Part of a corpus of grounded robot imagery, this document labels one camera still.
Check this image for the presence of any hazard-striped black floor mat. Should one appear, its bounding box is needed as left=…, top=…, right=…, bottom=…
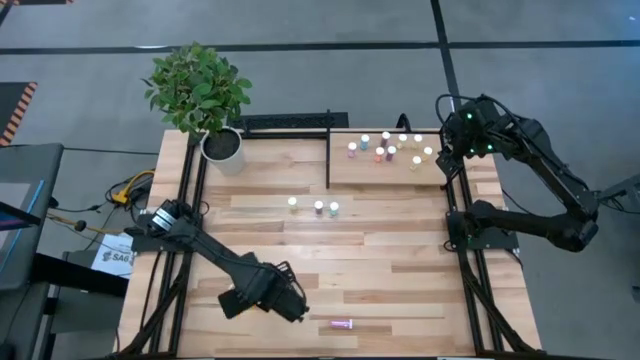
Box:
left=0, top=81, right=39, bottom=147

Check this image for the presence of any black wire shelf frame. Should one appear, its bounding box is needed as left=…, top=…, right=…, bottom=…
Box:
left=239, top=112, right=466, bottom=192

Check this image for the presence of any black chair base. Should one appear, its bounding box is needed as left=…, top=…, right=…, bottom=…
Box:
left=591, top=173, right=640, bottom=215

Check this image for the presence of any grey cabinet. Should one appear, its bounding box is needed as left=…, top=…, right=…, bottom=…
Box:
left=0, top=143, right=65, bottom=294

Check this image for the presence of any white printed paper sign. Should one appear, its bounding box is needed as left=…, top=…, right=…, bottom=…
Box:
left=91, top=232, right=136, bottom=279

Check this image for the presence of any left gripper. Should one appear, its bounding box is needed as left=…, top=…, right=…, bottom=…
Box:
left=218, top=279, right=310, bottom=324

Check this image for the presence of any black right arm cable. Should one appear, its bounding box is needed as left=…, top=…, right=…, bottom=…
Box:
left=433, top=93, right=501, bottom=131

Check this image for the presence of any green plant in white pot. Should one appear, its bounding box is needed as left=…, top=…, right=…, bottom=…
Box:
left=141, top=41, right=254, bottom=177

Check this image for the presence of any black aluminium table frame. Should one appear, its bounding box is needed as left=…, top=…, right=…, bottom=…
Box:
left=115, top=127, right=546, bottom=359

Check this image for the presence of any yellow cable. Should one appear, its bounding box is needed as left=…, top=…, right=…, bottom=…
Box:
left=110, top=169, right=156, bottom=205

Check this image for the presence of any black side table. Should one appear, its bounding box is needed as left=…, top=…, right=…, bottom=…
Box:
left=29, top=252, right=130, bottom=299

